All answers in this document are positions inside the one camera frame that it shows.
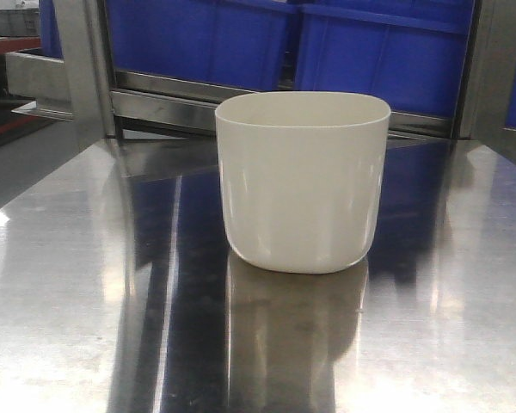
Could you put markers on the white plastic bin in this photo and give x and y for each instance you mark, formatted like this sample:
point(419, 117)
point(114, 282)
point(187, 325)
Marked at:
point(300, 177)

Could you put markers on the blue crate behind left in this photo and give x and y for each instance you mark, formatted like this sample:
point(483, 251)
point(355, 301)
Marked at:
point(232, 43)

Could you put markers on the blue crate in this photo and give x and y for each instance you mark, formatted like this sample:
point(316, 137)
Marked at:
point(408, 53)
point(232, 43)

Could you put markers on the blue crate behind right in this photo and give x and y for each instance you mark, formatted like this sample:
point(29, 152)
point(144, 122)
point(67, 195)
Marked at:
point(408, 53)

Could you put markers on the steel shelf frame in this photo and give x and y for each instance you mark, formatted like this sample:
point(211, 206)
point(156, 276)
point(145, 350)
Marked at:
point(84, 87)

